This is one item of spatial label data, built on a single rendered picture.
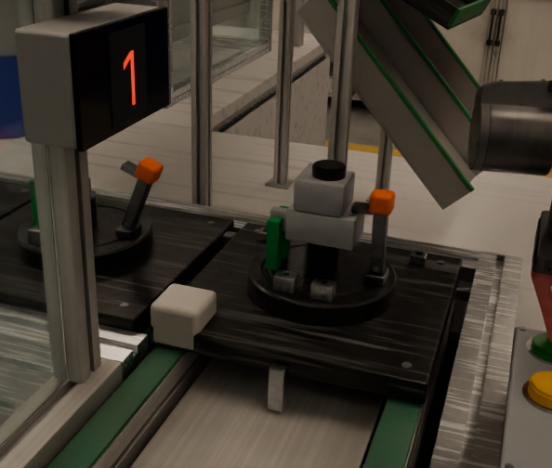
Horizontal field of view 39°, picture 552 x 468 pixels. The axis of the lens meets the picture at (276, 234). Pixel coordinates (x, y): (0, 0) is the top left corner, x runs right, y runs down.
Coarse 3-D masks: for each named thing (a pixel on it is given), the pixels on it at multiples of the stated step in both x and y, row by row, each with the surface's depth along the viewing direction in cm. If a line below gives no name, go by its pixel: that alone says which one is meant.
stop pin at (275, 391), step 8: (272, 368) 65; (280, 368) 65; (272, 376) 64; (280, 376) 64; (272, 384) 65; (280, 384) 65; (272, 392) 65; (280, 392) 65; (272, 400) 65; (280, 400) 65; (272, 408) 66; (280, 408) 66
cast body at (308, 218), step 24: (312, 168) 70; (336, 168) 69; (312, 192) 69; (336, 192) 68; (288, 216) 71; (312, 216) 70; (336, 216) 69; (360, 216) 71; (312, 240) 71; (336, 240) 70
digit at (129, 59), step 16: (112, 32) 49; (128, 32) 51; (144, 32) 53; (112, 48) 49; (128, 48) 51; (144, 48) 53; (112, 64) 49; (128, 64) 51; (144, 64) 53; (112, 80) 50; (128, 80) 52; (144, 80) 54; (112, 96) 50; (128, 96) 52; (144, 96) 54; (112, 112) 50; (128, 112) 52
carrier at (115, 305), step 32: (96, 192) 81; (96, 224) 81; (160, 224) 87; (192, 224) 88; (224, 224) 88; (96, 256) 76; (128, 256) 78; (160, 256) 80; (192, 256) 80; (96, 288) 74; (128, 288) 74; (160, 288) 74; (128, 320) 69
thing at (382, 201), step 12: (372, 192) 70; (384, 192) 69; (360, 204) 71; (372, 204) 69; (384, 204) 69; (384, 216) 70; (384, 228) 70; (372, 240) 71; (384, 240) 70; (372, 252) 71; (384, 252) 71; (372, 264) 72; (384, 264) 72
